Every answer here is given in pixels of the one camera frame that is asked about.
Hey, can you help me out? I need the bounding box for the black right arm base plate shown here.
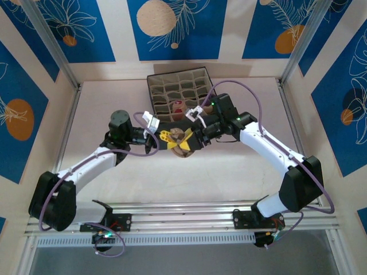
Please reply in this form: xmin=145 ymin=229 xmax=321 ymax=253
xmin=232 ymin=210 xmax=286 ymax=231

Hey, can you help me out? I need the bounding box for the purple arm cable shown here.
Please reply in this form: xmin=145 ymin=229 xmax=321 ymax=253
xmin=199 ymin=80 xmax=335 ymax=250
xmin=38 ymin=112 xmax=160 ymax=258

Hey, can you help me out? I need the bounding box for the white slotted cable duct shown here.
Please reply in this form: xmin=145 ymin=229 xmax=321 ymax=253
xmin=36 ymin=232 xmax=256 ymax=248

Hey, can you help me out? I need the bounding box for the blue floral wall panel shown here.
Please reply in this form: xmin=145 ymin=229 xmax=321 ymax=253
xmin=311 ymin=27 xmax=367 ymax=178
xmin=36 ymin=0 xmax=116 ymax=64
xmin=0 ymin=0 xmax=60 ymax=83
xmin=241 ymin=0 xmax=354 ymax=60
xmin=298 ymin=0 xmax=367 ymax=77
xmin=127 ymin=0 xmax=228 ymax=61
xmin=0 ymin=40 xmax=50 ymax=184

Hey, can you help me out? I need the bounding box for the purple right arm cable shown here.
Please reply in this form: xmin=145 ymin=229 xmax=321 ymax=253
xmin=199 ymin=80 xmax=335 ymax=250

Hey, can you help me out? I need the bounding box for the black controller board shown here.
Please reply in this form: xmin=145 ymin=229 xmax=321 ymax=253
xmin=253 ymin=230 xmax=284 ymax=249
xmin=91 ymin=231 xmax=116 ymax=253

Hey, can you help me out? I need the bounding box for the black fabric sock organizer box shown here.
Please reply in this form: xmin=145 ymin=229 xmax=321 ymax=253
xmin=146 ymin=66 xmax=218 ymax=132

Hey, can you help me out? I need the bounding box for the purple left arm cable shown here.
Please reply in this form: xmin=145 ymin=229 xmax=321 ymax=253
xmin=38 ymin=112 xmax=160 ymax=258

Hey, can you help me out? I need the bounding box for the beige sock with red toe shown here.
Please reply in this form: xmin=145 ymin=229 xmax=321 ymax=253
xmin=171 ymin=100 xmax=188 ymax=120

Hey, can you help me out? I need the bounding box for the aluminium mounting rail frame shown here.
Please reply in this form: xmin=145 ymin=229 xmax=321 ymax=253
xmin=24 ymin=202 xmax=342 ymax=237

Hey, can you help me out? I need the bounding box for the aluminium frame post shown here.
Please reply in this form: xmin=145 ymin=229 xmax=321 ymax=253
xmin=278 ymin=0 xmax=352 ymax=87
xmin=21 ymin=0 xmax=80 ymax=89

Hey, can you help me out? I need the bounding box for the brown checkered sock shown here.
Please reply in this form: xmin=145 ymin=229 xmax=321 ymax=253
xmin=167 ymin=127 xmax=196 ymax=159

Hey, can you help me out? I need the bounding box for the aluminium side rail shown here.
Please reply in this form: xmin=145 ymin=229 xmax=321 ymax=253
xmin=42 ymin=85 xmax=83 ymax=213
xmin=277 ymin=80 xmax=323 ymax=207

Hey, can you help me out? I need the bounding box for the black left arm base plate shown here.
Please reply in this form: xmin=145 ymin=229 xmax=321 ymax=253
xmin=79 ymin=213 xmax=132 ymax=233

